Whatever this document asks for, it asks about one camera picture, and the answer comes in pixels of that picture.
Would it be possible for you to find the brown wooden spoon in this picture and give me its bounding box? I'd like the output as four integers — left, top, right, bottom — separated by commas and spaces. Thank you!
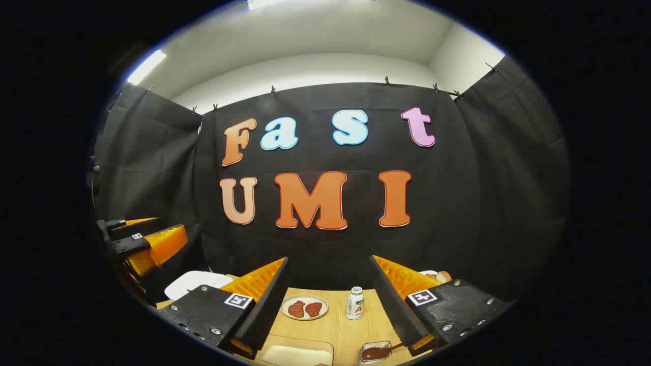
360, 342, 407, 362

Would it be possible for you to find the white bottle with green label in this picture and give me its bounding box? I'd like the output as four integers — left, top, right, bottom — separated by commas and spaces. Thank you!
346, 286, 365, 320

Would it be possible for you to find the black backdrop cloth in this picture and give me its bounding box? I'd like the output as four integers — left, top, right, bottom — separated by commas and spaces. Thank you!
92, 55, 573, 306

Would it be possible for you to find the white rice cooker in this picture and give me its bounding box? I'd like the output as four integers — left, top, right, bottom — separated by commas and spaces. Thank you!
164, 270, 234, 301

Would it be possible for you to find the row of black cloth clips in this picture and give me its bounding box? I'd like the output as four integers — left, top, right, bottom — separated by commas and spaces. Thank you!
146, 62, 498, 113

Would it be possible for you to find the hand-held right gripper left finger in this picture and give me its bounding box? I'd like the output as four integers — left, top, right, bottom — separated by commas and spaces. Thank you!
158, 257, 293, 360

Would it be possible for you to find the beige tray of rice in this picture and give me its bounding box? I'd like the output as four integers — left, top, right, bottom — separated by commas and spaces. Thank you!
253, 334, 335, 366

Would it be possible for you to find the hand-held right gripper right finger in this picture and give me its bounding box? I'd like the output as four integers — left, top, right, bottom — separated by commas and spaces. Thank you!
369, 254, 515, 356

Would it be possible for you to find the round white plate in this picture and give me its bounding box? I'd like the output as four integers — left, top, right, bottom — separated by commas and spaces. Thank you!
280, 295, 329, 321

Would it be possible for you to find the small rectangular chopstick holder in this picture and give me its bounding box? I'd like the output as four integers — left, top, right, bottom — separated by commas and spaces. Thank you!
358, 340, 394, 364

